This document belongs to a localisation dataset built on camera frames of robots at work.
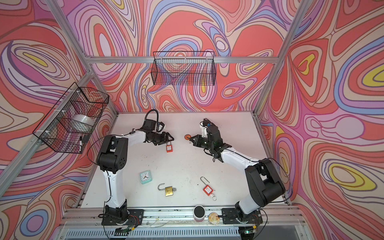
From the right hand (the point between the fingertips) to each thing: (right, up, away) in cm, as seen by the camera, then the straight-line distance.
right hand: (191, 141), depth 87 cm
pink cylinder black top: (+4, -33, -16) cm, 37 cm away
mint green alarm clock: (-26, -20, -2) cm, 33 cm away
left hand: (-13, 0, +14) cm, 19 cm away
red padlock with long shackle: (+9, -26, -6) cm, 28 cm away
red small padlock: (-15, -5, +12) cm, 19 cm away
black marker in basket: (-54, 0, -15) cm, 56 cm away
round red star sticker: (-3, +2, +18) cm, 19 cm away
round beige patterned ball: (+12, -37, -13) cm, 41 cm away
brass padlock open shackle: (-12, -26, -6) cm, 30 cm away
